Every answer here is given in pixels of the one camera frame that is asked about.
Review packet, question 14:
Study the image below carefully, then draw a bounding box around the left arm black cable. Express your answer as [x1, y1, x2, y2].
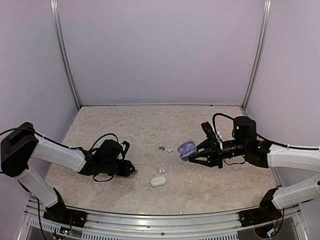
[0, 128, 126, 183]

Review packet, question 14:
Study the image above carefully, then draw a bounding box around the aluminium front rail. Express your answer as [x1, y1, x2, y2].
[14, 197, 309, 240]

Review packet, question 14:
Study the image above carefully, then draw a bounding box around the left aluminium corner post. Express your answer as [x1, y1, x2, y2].
[50, 0, 82, 111]

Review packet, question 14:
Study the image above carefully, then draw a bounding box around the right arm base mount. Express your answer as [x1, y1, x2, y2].
[239, 187, 283, 227]

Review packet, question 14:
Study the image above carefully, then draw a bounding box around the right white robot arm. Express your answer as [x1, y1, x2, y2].
[188, 116, 320, 222]

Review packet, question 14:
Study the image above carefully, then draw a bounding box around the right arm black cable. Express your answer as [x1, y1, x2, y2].
[212, 112, 320, 152]

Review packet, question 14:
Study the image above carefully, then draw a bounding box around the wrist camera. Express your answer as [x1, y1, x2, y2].
[120, 140, 130, 159]
[200, 121, 221, 146]

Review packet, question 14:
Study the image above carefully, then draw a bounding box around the aluminium corner post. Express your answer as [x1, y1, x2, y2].
[50, 0, 82, 111]
[241, 0, 272, 114]

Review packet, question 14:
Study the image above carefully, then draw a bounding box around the purple earbud charging case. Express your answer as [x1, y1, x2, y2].
[177, 140, 198, 162]

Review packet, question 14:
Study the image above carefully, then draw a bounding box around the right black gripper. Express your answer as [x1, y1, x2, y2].
[188, 138, 249, 169]

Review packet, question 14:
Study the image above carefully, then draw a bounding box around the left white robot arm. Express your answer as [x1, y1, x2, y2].
[0, 122, 137, 223]

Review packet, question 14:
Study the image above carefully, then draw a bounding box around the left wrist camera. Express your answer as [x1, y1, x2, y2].
[120, 140, 130, 159]

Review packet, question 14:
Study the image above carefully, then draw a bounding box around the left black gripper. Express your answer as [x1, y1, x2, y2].
[101, 159, 135, 177]

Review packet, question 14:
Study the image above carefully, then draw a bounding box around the white earbud charging case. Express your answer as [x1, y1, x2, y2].
[150, 176, 167, 187]

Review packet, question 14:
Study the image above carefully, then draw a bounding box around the right aluminium corner post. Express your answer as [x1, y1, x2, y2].
[241, 0, 272, 114]

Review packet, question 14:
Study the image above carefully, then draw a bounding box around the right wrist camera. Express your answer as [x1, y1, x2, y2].
[200, 121, 221, 146]

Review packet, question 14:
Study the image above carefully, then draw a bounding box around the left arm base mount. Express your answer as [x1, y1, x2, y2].
[43, 188, 88, 228]

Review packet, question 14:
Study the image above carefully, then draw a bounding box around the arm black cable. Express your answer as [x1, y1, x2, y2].
[0, 128, 126, 183]
[212, 112, 320, 152]

